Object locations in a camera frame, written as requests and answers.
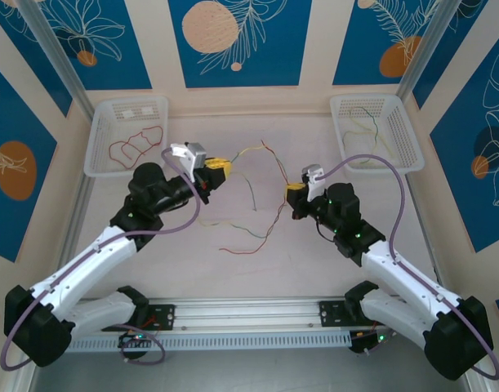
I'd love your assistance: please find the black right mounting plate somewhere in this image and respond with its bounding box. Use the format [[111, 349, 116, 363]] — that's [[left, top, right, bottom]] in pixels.
[[319, 300, 352, 327]]

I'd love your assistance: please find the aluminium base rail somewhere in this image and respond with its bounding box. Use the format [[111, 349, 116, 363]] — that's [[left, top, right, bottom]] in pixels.
[[146, 296, 350, 330]]

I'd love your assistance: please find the white plastic basket with labels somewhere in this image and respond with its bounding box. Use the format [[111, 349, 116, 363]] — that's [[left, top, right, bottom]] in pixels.
[[83, 96, 170, 179]]

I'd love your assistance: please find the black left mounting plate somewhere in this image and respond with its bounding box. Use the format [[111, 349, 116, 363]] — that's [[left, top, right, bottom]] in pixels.
[[145, 304, 176, 332]]

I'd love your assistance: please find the grey slotted cable duct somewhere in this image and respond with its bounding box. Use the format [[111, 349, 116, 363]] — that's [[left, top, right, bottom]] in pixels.
[[67, 330, 354, 352]]

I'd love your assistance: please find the red yellow twisted wire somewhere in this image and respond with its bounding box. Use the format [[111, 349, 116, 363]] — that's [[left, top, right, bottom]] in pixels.
[[218, 139, 293, 255]]

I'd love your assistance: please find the aluminium frame side rail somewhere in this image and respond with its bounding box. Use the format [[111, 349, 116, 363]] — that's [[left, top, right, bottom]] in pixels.
[[406, 175, 448, 295], [55, 118, 96, 287]]

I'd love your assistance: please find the black electronics box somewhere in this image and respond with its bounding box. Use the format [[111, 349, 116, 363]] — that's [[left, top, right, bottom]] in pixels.
[[349, 330, 391, 355], [118, 331, 152, 360]]

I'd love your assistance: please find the yellow green wire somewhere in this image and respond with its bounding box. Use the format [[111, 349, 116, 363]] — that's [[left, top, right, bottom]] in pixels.
[[231, 145, 270, 212], [198, 220, 271, 240], [341, 105, 398, 165]]

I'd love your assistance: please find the black mounting plate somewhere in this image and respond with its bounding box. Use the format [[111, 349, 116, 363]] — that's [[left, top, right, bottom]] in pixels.
[[145, 304, 176, 332], [319, 300, 352, 327]]

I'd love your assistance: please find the plain red wire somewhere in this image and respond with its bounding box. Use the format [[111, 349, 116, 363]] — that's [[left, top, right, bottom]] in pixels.
[[109, 124, 164, 167]]

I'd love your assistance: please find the aluminium frame post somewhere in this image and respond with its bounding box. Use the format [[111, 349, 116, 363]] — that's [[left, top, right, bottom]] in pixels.
[[18, 0, 93, 122], [398, 0, 452, 101]]

